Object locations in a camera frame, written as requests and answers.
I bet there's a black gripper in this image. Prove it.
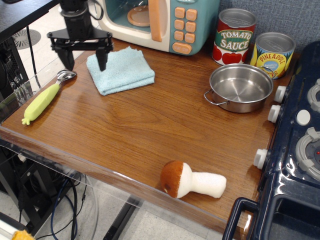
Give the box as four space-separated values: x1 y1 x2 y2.
47 0 113 71

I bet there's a green handled metal spoon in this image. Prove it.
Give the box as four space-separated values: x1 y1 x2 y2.
21 70 77 126

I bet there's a light blue folded cloth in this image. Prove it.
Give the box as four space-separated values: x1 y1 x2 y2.
86 47 155 96

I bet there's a toy microwave teal cream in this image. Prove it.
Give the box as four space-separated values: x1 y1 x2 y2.
96 0 220 56

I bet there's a clear acrylic table guard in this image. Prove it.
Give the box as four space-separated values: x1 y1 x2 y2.
0 14 226 236

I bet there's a tomato sauce can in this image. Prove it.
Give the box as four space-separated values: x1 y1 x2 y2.
212 8 257 65

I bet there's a plush brown white mushroom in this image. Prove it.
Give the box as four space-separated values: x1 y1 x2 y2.
160 160 227 199

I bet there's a small steel pot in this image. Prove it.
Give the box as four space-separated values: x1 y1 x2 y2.
203 63 274 113

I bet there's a pineapple slices can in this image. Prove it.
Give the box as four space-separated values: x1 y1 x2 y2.
250 32 296 80

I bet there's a yellow object bottom left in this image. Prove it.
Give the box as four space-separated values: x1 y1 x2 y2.
11 230 35 240

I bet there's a white stove knob middle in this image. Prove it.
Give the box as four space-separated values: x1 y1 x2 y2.
267 105 281 124

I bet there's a white stove knob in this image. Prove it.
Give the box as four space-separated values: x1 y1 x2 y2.
274 85 287 104
267 105 281 124
253 148 268 170

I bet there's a white stove knob upper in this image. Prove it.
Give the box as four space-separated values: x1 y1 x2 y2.
274 85 287 104

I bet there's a white stove knob lower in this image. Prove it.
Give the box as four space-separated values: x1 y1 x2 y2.
253 148 268 170

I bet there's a dark blue toy stove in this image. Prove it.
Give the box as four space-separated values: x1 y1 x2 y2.
223 41 320 240

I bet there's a blue cable under table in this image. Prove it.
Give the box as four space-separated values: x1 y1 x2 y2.
50 178 78 240

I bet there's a black cable under table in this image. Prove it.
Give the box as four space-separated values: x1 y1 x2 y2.
36 174 88 240

